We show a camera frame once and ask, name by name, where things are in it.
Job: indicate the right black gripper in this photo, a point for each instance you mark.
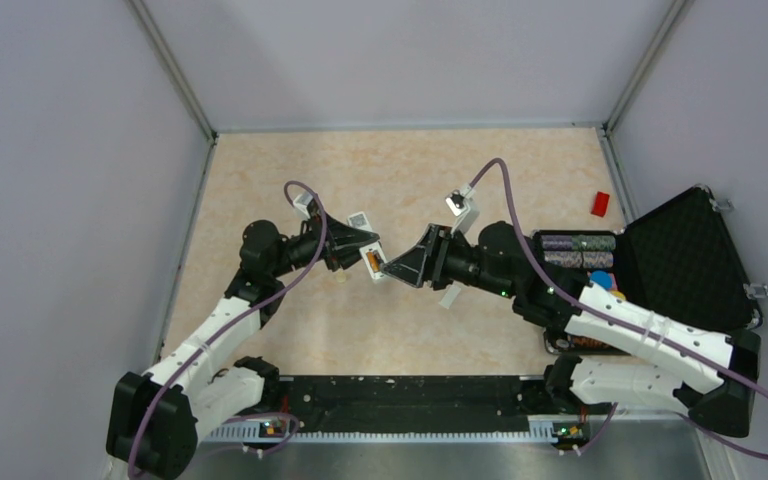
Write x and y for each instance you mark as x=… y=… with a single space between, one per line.
x=410 y=267

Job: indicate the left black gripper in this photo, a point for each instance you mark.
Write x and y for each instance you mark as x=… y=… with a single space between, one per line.
x=340 y=235

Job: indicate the white remote control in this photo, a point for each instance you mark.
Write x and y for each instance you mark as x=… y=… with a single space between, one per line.
x=367 y=248

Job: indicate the orange AAA battery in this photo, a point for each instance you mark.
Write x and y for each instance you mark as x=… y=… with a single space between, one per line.
x=374 y=264

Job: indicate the white battery cover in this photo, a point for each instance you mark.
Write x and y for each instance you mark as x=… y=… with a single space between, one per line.
x=450 y=295

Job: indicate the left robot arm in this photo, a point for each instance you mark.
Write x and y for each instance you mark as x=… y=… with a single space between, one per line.
x=159 y=418

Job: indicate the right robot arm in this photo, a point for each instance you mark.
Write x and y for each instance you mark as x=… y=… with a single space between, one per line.
x=699 y=374

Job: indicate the blue dealer chip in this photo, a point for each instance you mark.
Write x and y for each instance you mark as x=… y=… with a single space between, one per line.
x=602 y=278

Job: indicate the red small block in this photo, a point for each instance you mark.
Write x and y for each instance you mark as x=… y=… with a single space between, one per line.
x=601 y=203

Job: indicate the black poker chip case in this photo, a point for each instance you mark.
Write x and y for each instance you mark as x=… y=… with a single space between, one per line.
x=678 y=260

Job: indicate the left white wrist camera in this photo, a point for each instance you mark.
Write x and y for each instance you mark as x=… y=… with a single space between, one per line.
x=306 y=207

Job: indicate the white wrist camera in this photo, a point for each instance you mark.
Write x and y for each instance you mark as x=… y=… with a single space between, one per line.
x=306 y=207
x=461 y=203

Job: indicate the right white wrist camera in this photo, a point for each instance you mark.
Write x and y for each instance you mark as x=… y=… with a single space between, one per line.
x=461 y=203

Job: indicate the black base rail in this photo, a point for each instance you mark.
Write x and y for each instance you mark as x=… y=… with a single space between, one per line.
x=409 y=404

